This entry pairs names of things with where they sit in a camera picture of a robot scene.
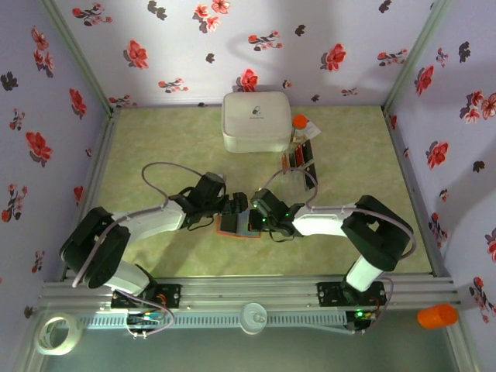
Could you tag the orange card holder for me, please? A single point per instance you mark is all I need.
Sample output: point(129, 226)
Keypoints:
point(246, 229)

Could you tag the black credit card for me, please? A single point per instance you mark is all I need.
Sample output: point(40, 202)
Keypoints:
point(229, 224)
point(307, 151)
point(312, 176)
point(291, 160)

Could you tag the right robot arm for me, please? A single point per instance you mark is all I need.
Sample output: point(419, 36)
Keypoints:
point(321, 224)

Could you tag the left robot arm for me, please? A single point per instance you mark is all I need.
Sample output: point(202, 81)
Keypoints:
point(155, 221)

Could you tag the red credit card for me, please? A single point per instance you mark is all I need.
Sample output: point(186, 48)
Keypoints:
point(298, 156)
point(285, 162)

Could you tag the white zip case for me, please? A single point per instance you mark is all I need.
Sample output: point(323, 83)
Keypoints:
point(255, 122)

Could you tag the orange-capped pill bottle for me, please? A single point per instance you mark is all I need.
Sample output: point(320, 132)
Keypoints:
point(299, 128)

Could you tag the white paper tag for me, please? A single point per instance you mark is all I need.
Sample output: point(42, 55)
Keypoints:
point(314, 129)

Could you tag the clear tape roll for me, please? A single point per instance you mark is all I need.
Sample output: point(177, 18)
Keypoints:
point(76, 334)

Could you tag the orange plastic cup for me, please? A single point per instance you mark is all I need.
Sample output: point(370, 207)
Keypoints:
point(438, 316)

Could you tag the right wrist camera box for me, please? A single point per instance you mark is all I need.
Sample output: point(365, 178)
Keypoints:
point(267, 201)

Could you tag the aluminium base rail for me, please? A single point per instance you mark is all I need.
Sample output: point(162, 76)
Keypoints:
point(248, 292)

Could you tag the aluminium side rail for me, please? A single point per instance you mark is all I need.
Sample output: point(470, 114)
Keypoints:
point(399, 155)
point(104, 147)

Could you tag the aluminium corner post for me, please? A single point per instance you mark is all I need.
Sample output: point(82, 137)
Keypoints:
point(77, 54)
point(414, 54)

